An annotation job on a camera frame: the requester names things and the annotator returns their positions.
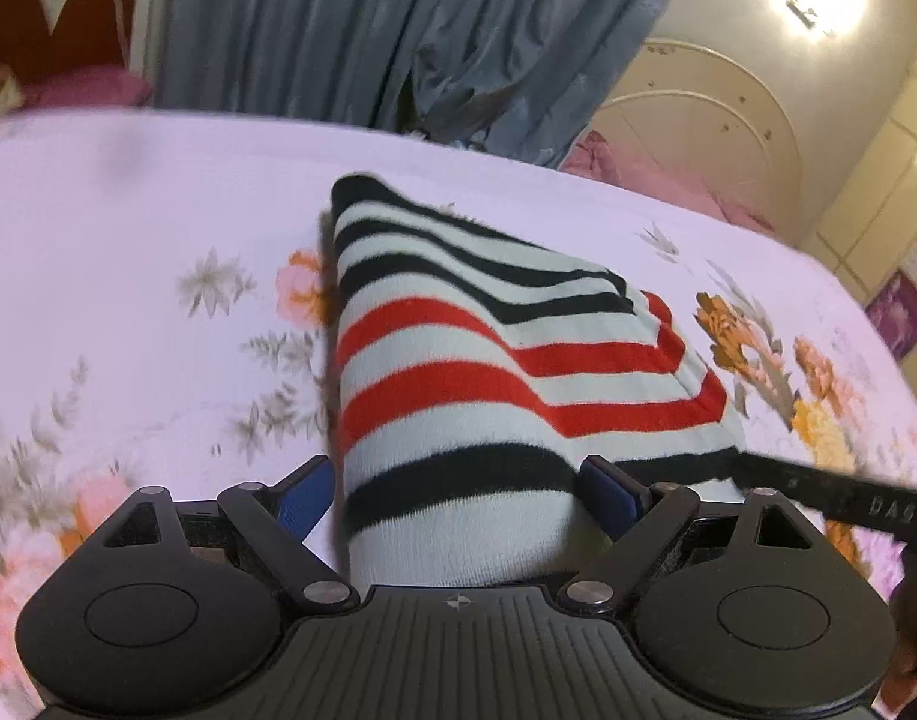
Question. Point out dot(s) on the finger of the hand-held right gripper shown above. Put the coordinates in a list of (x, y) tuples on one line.
[(841, 495)]

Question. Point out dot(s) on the person's right hand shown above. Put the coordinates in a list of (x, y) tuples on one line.
[(912, 630)]

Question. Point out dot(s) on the grey-blue curtain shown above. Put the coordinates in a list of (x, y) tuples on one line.
[(353, 30)]

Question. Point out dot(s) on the plain pink pillow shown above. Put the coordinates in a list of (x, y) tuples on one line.
[(91, 86)]

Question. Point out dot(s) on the pink blanket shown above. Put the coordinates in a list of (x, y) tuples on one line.
[(653, 176)]

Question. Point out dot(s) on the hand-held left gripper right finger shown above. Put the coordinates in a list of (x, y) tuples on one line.
[(608, 495)]

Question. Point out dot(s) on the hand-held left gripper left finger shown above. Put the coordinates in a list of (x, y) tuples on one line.
[(308, 499)]

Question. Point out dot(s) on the floral pink bed sheet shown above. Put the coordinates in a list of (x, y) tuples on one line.
[(166, 240)]

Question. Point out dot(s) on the white arched bed frame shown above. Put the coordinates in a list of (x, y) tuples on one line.
[(713, 112)]

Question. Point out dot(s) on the cream wardrobe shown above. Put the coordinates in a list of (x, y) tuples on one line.
[(878, 165)]

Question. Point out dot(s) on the purple floral picture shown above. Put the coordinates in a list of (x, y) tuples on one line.
[(897, 315)]

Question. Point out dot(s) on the striped knit sweater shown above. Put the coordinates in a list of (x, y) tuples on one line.
[(458, 405)]

